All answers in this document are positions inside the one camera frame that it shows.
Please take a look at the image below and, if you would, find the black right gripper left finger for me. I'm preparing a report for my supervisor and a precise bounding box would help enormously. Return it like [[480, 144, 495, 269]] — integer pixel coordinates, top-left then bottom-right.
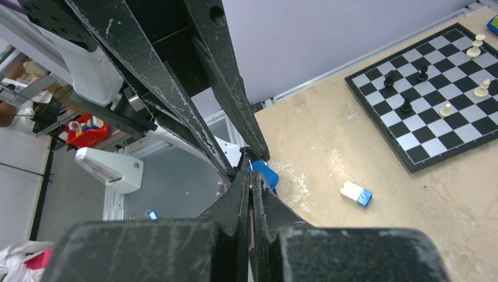
[[42, 171, 250, 281]]

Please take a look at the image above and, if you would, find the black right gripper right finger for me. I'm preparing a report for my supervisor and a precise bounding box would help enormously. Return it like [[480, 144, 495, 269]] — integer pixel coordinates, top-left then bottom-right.
[[251, 172, 450, 281]]

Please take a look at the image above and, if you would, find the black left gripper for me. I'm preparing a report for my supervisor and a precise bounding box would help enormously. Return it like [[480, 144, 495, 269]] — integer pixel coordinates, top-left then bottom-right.
[[19, 1, 235, 179]]

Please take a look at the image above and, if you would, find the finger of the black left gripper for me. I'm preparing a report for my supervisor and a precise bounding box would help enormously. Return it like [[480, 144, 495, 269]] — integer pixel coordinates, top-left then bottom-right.
[[183, 1, 270, 161]]

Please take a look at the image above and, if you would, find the blue key tag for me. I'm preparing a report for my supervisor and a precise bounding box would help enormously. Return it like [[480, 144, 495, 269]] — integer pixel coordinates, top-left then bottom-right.
[[252, 161, 280, 192]]

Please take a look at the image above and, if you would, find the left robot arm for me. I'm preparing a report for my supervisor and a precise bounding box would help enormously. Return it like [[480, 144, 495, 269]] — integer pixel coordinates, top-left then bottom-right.
[[1, 1, 270, 180]]

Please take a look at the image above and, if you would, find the white and blue toy brick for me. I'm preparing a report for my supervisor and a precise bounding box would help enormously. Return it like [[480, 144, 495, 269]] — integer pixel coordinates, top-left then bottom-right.
[[340, 181, 373, 209]]

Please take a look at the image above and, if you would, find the white chess pawn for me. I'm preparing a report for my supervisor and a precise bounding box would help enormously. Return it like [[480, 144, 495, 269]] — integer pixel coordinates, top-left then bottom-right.
[[439, 103, 452, 118]]

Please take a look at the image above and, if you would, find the black and white chessboard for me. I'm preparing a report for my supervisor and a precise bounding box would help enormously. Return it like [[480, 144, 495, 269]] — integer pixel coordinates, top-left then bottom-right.
[[345, 23, 497, 172]]

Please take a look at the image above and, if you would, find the white chess piece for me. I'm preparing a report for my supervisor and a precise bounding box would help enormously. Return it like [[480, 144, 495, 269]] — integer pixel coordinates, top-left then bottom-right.
[[473, 79, 490, 99], [466, 34, 486, 59]]

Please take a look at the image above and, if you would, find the colourful toy brick car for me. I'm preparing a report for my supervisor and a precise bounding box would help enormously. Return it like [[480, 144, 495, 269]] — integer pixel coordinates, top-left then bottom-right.
[[486, 15, 498, 36]]

